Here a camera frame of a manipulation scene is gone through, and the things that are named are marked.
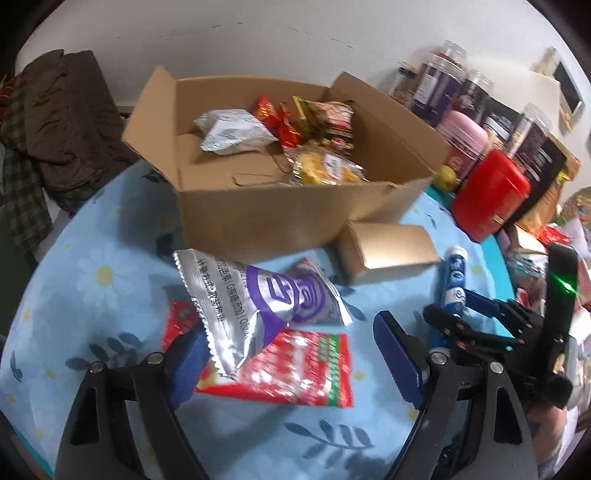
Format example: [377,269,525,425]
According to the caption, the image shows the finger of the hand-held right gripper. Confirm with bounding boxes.
[422,304,520,370]
[462,288,525,324]

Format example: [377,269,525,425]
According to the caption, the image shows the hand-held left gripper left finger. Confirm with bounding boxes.
[54,323,213,480]

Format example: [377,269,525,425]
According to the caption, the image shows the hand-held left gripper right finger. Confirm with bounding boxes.
[373,310,539,480]

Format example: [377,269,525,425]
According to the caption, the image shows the blue tablet tube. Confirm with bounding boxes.
[429,246,469,354]

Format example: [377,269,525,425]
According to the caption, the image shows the purple silver snack packet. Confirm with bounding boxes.
[172,248,354,381]

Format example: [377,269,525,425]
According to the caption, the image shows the small tan cardboard box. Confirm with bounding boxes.
[336,220,443,286]

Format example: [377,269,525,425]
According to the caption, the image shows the red green snack packet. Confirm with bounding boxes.
[161,299,355,408]

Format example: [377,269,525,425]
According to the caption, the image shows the brown red snack packet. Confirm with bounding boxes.
[305,99,356,151]

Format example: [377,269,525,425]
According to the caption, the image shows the red yellow snack packet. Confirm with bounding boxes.
[276,104,305,148]
[253,95,278,127]

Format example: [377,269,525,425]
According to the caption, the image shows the clear packet of yellow snacks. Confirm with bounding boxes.
[281,145,368,185]

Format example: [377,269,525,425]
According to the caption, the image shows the person's right hand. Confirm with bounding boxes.
[526,404,571,480]

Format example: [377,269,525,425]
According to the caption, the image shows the red snack bag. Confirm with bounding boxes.
[536,224,573,247]

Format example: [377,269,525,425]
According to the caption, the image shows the red plastic container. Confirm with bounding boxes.
[450,148,532,243]

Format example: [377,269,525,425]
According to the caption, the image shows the blue floral tablecloth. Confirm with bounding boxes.
[0,157,518,480]

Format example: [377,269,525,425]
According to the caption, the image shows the yellow green fruit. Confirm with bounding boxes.
[431,165,458,192]

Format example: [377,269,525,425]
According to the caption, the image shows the pink bottle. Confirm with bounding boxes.
[436,110,490,181]

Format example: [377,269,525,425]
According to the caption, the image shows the dark jar with clear lid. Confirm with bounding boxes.
[457,69,494,121]
[505,104,552,171]

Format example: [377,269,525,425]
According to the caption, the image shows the white foam board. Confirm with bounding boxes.
[489,69,561,121]

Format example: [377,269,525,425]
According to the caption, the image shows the purple jar with white lid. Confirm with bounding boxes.
[409,41,469,127]

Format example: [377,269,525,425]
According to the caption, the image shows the wooden framed mirror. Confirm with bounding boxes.
[538,46,583,132]

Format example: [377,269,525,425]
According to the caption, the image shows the green plaid cloth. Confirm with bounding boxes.
[0,76,54,264]

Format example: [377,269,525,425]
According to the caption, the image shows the brown jacket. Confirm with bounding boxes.
[21,48,139,204]

